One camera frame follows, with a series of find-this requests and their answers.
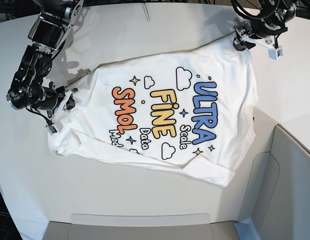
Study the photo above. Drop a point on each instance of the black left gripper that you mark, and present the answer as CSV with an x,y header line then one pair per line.
x,y
257,29

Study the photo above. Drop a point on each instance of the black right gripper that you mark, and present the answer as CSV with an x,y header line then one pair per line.
x,y
49,98

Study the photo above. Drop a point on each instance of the white t-shirt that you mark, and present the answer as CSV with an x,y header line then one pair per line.
x,y
189,113

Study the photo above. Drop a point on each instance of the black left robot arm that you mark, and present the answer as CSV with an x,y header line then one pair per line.
x,y
281,9

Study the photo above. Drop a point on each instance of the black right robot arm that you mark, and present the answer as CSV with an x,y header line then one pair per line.
x,y
48,35

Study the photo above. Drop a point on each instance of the grey box right side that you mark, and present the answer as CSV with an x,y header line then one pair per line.
x,y
276,204

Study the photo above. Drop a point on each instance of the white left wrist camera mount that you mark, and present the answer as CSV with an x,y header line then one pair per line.
x,y
273,52

